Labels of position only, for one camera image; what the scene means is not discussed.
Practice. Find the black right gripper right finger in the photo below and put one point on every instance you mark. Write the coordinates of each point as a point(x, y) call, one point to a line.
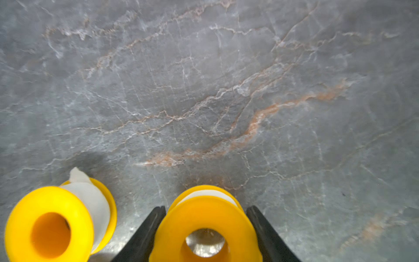
point(271, 245)

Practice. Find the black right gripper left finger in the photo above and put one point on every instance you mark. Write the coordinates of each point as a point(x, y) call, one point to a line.
point(140, 245)

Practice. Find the yellow sealing tape roll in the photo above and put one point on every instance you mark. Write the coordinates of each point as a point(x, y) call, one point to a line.
point(206, 207)
point(66, 223)

